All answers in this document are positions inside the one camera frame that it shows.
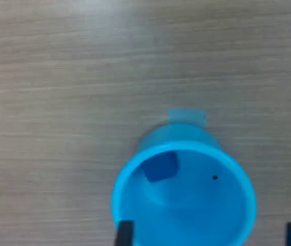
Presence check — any light blue plastic cup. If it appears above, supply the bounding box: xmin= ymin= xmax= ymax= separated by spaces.
xmin=111 ymin=122 xmax=257 ymax=246

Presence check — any blue cube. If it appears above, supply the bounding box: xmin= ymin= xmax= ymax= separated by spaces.
xmin=140 ymin=150 xmax=179 ymax=183

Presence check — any light blue tape piece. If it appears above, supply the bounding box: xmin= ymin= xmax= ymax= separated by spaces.
xmin=167 ymin=108 xmax=207 ymax=128

